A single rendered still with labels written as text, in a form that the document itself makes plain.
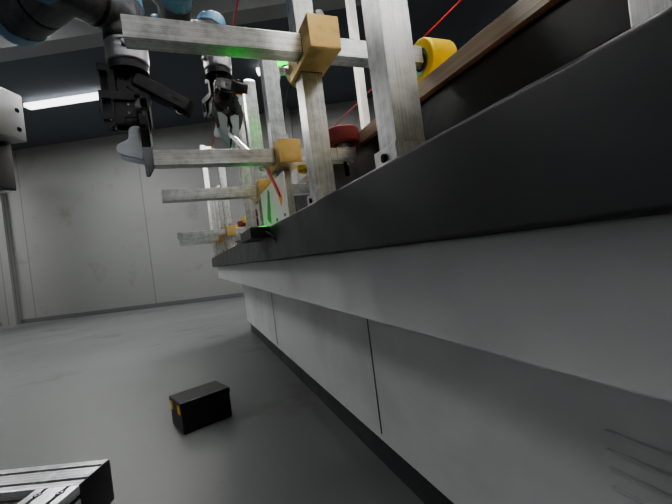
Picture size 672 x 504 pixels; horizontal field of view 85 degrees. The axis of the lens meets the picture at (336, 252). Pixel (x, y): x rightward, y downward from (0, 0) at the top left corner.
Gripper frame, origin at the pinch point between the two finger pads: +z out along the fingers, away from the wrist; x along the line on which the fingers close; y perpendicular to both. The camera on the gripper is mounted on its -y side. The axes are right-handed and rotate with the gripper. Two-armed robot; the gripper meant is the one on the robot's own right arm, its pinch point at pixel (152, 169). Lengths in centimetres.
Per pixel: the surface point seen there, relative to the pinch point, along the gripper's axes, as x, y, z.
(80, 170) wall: -744, 169, -193
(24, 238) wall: -798, 283, -77
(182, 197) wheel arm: -23.4, -5.0, 1.3
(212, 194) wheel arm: -23.4, -12.5, 0.9
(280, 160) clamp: 5.1, -24.5, -0.2
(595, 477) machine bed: 48, -47, 51
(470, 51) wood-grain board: 39, -45, -6
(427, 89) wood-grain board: 28, -46, -6
